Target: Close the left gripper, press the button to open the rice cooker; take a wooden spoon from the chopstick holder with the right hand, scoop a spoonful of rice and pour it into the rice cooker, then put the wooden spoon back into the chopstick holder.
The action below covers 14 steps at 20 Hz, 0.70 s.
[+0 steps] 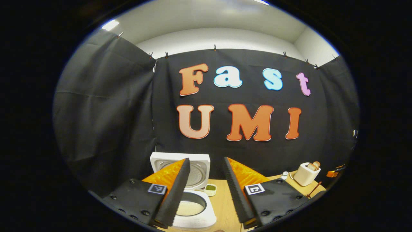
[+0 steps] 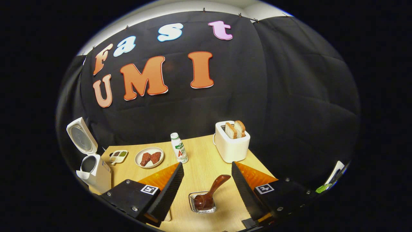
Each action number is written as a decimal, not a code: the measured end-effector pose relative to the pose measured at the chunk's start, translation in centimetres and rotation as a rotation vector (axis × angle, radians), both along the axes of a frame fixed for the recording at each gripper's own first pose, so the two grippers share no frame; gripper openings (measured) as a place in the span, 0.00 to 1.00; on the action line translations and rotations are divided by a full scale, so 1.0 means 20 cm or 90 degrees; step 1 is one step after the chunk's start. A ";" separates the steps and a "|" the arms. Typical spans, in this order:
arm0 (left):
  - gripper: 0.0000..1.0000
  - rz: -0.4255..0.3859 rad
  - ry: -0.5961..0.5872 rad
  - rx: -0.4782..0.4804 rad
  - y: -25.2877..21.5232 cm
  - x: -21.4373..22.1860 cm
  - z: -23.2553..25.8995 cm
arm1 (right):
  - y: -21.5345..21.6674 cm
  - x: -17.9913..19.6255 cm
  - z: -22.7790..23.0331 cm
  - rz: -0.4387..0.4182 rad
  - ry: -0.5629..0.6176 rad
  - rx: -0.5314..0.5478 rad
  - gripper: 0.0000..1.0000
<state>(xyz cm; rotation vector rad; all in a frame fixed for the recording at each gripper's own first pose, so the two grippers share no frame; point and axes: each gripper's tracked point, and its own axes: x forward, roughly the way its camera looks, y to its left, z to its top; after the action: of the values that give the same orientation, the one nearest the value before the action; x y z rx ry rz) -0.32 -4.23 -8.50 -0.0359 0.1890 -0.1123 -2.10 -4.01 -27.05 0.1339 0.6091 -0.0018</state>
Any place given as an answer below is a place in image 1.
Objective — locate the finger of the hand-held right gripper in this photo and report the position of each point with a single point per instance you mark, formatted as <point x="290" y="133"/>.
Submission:
<point x="334" y="172"/>

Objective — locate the ceiling light panel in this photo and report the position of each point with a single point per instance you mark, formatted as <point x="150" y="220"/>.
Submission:
<point x="110" y="25"/>

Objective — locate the white milk bottle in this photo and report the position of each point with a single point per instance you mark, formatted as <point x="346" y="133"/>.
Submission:
<point x="284" y="175"/>

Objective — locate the white divided seasoning dish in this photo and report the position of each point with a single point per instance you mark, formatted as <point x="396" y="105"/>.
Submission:
<point x="210" y="188"/>

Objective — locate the wooden spoon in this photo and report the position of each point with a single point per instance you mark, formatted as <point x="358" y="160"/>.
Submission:
<point x="314" y="189"/>

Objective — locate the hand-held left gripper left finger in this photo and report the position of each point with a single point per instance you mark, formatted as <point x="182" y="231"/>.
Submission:
<point x="177" y="193"/>

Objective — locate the white rice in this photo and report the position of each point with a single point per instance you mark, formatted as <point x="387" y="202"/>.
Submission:
<point x="190" y="209"/>

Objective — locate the black backdrop cloth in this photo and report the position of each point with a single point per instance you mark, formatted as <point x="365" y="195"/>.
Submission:
<point x="112" y="112"/>

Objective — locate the row of black clips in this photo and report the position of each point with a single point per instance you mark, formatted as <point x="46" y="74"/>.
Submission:
<point x="214" y="48"/>

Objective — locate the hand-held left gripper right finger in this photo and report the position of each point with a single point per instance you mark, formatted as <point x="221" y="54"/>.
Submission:
<point x="238" y="199"/>

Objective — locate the toasted bread slice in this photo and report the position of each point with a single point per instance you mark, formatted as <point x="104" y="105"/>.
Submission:
<point x="317" y="164"/>
<point x="311" y="167"/>

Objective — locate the white toaster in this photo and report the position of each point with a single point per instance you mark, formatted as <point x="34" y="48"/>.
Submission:
<point x="305" y="177"/>

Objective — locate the white rice cooker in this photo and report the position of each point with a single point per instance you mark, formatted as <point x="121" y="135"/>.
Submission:
<point x="199" y="167"/>

